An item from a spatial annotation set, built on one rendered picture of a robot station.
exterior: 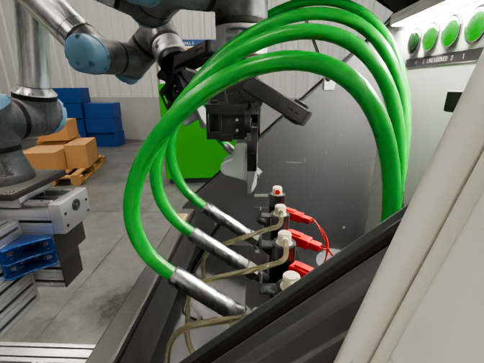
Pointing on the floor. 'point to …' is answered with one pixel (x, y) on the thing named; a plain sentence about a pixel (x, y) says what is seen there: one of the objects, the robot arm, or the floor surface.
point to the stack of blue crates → (93, 117)
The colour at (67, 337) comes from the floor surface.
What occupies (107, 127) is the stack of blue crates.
